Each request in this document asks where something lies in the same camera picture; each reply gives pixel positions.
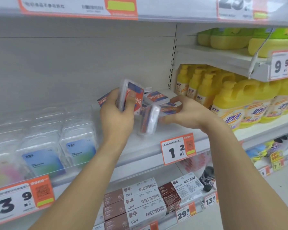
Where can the person's right hand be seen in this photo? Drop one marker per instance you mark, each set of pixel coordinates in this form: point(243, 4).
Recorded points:
point(196, 117)

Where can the person's left hand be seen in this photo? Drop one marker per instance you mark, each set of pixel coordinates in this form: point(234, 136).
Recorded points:
point(115, 124)

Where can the red label small box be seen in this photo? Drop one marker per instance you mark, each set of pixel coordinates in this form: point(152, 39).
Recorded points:
point(148, 119)
point(139, 98)

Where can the pile of red small boxes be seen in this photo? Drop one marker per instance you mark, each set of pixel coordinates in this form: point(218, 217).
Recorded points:
point(156, 96)

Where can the pile of teal small boxes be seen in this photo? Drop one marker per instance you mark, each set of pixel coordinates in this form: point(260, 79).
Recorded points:
point(45, 162)

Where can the person's right forearm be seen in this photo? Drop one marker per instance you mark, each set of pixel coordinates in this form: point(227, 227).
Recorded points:
point(242, 189)

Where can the person's left forearm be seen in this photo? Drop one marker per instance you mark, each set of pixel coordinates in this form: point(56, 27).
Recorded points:
point(81, 194)

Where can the row of yellow detergent bottles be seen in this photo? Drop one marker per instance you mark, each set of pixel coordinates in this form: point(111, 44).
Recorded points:
point(230, 102)

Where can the black bottle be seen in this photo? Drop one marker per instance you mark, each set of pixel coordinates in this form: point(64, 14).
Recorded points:
point(207, 180)

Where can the row of small toiletry bottles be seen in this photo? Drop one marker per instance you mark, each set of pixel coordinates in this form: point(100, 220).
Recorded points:
point(261, 150)

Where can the row of yellow green tubs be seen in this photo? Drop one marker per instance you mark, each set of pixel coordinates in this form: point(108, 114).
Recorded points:
point(228, 40)

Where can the stack of maroon toothpaste boxes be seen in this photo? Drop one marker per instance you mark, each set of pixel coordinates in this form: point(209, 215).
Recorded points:
point(139, 206)

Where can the yellow red promo tag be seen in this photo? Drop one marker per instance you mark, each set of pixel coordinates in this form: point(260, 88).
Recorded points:
point(276, 160)

